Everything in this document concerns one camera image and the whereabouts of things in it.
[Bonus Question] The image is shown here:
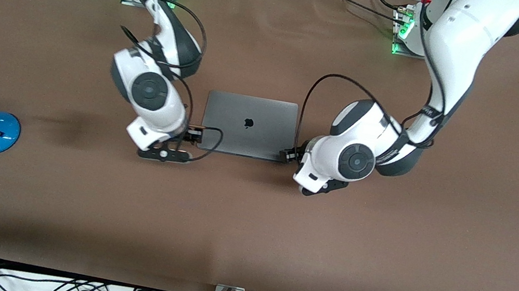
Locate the grey laptop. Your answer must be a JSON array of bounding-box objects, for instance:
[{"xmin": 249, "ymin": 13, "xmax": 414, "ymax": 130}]
[{"xmin": 197, "ymin": 88, "xmax": 300, "ymax": 165}]

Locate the brown table cover sheet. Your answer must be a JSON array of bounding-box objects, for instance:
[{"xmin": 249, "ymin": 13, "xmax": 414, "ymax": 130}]
[{"xmin": 0, "ymin": 0, "xmax": 519, "ymax": 291}]

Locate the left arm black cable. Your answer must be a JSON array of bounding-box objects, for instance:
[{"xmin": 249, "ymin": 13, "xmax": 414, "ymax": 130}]
[{"xmin": 293, "ymin": 0, "xmax": 466, "ymax": 176}]

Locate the black cable on table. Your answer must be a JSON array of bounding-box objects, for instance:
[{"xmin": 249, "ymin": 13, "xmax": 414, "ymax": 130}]
[{"xmin": 320, "ymin": 0, "xmax": 403, "ymax": 24}]

